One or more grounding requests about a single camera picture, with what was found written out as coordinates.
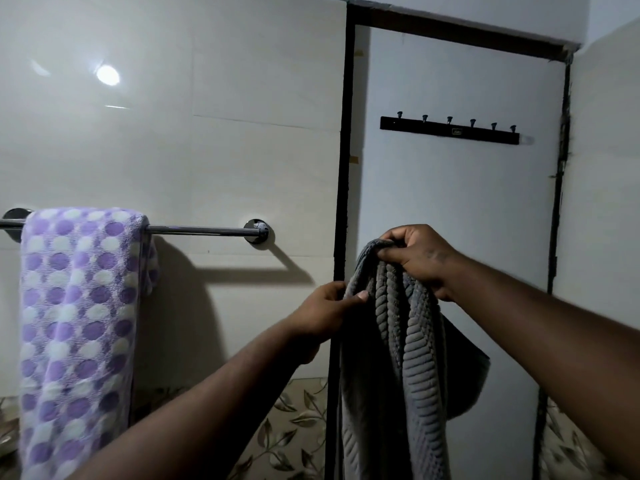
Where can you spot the white door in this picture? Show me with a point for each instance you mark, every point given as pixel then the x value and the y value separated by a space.
pixel 344 169
pixel 460 204

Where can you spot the purple dotted towel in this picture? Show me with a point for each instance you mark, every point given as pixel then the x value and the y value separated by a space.
pixel 80 334

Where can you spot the person's left forearm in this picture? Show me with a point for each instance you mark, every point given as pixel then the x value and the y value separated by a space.
pixel 200 419

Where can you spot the chrome towel bar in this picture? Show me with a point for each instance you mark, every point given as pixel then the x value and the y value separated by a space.
pixel 200 229

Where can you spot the person's right hand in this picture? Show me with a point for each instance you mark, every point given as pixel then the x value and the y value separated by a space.
pixel 425 259

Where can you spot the grey ribbed towel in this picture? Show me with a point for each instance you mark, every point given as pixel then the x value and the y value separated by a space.
pixel 395 374

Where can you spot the person's right forearm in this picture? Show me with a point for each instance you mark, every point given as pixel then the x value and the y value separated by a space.
pixel 560 354

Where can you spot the person's left hand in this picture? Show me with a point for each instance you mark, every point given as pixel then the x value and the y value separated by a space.
pixel 322 314

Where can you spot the black hook rack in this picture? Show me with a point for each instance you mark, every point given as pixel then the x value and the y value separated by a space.
pixel 450 130

